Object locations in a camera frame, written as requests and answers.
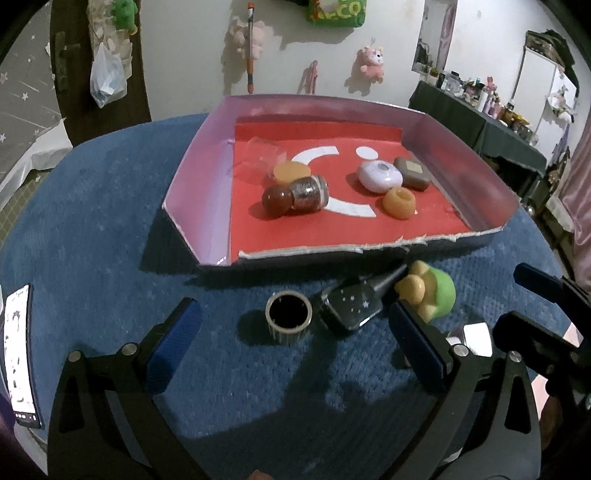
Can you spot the clear plastic piece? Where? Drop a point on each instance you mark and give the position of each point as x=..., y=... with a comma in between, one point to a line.
x=258, y=154

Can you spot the green turtle toy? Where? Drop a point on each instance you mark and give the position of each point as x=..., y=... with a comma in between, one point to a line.
x=438, y=290

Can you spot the black star-print bottle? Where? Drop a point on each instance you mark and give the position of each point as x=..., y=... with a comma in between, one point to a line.
x=348, y=307

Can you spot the pale pink plush toy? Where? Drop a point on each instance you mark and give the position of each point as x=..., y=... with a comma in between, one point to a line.
x=239, y=39

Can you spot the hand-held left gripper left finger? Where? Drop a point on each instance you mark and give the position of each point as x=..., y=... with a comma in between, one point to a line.
x=178, y=341

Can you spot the green printed cushion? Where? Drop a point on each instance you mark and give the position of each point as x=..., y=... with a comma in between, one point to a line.
x=337, y=11

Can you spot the white bottle with pink cap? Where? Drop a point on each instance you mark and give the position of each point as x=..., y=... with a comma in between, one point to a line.
x=478, y=339

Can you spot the row of cosmetic bottles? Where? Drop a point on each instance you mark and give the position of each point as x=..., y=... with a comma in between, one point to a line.
x=489, y=99

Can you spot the grey star-print cloth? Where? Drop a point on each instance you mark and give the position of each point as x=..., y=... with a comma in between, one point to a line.
x=27, y=101

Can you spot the white cabinet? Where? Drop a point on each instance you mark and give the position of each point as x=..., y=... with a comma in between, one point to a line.
x=538, y=78

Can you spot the white plastic bag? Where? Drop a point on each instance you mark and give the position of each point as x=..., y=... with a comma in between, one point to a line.
x=108, y=78

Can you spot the lilac round device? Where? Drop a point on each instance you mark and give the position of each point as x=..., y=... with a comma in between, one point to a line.
x=376, y=177

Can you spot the dark cloth covered table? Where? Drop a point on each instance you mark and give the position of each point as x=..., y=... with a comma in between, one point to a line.
x=452, y=115

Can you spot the stick with orange ends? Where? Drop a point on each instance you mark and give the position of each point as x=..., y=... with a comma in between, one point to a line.
x=251, y=50

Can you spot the green plush toy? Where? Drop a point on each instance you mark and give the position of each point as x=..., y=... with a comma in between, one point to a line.
x=124, y=14

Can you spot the brown soap bar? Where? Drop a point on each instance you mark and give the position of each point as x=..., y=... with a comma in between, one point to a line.
x=412, y=174

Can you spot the pink bear plush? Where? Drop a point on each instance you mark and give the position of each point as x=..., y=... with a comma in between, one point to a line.
x=373, y=64

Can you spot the pink curtain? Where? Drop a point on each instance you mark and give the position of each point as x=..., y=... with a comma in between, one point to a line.
x=579, y=194

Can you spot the smartphone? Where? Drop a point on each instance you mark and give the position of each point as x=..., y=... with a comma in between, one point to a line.
x=18, y=350

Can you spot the red cardboard box tray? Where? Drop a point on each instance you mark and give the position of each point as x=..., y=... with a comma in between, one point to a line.
x=323, y=230

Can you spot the orange round ball cap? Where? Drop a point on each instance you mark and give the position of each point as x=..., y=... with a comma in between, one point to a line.
x=392, y=205

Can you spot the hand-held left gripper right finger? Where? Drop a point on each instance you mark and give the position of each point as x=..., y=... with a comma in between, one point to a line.
x=415, y=344

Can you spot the ribbed beige cup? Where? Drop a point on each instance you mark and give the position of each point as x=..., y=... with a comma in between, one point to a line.
x=288, y=327

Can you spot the glitter bottle with brown cap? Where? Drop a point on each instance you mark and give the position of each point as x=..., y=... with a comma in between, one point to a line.
x=307, y=194

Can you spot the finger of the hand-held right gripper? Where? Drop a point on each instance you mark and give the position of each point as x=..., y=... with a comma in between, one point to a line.
x=535, y=276
x=521, y=334

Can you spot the orange lid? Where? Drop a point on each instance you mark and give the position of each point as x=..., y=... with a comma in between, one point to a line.
x=290, y=170

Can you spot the wall mirror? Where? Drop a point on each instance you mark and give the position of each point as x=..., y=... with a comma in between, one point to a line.
x=436, y=37

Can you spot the small pink hanging toy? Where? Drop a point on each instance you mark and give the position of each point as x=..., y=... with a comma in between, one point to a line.
x=310, y=76

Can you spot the dark wooden door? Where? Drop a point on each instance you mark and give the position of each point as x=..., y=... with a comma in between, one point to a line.
x=138, y=92

